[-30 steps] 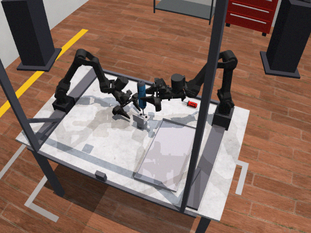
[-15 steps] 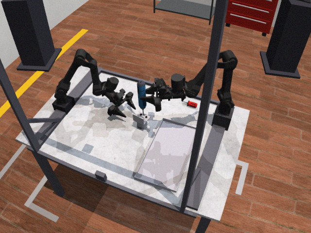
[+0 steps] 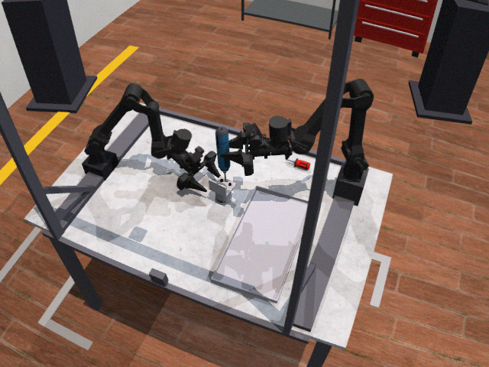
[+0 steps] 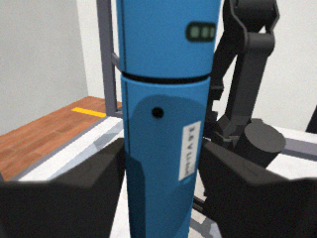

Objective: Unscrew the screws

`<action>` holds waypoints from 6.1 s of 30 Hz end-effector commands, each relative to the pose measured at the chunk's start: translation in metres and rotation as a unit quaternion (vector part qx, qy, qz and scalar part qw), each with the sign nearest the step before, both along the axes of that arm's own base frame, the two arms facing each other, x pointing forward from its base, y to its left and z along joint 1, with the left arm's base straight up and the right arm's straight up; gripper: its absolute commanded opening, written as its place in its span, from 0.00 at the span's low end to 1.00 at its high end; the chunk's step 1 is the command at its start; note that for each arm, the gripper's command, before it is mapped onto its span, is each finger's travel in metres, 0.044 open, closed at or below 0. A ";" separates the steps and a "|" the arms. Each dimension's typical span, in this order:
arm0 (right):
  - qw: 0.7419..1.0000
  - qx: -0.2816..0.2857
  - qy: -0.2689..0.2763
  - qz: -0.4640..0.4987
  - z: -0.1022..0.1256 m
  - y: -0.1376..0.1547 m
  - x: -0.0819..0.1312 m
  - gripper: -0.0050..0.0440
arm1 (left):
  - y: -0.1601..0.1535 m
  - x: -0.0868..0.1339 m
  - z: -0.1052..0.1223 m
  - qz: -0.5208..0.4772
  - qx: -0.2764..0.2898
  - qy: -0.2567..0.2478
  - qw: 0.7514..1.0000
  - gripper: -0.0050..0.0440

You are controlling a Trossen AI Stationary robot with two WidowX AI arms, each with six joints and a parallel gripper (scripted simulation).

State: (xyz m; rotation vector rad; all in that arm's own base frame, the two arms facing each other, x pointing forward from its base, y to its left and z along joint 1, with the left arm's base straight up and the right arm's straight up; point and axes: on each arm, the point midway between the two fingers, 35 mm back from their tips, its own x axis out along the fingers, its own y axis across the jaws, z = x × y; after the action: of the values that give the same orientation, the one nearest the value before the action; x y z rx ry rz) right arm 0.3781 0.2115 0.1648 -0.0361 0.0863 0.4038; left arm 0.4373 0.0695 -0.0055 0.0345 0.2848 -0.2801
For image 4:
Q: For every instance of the blue electric screwdriver barrel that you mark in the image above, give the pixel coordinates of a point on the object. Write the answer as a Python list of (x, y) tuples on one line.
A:
[(166, 50)]

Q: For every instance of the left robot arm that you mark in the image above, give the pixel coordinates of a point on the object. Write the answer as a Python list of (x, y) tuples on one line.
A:
[(259, 143)]

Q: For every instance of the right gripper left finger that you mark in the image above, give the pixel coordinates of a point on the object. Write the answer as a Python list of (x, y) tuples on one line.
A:
[(80, 203)]

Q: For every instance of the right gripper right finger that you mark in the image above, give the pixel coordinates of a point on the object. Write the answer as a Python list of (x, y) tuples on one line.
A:
[(249, 201)]

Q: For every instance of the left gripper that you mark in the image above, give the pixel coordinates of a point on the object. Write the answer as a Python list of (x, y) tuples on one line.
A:
[(203, 207)]

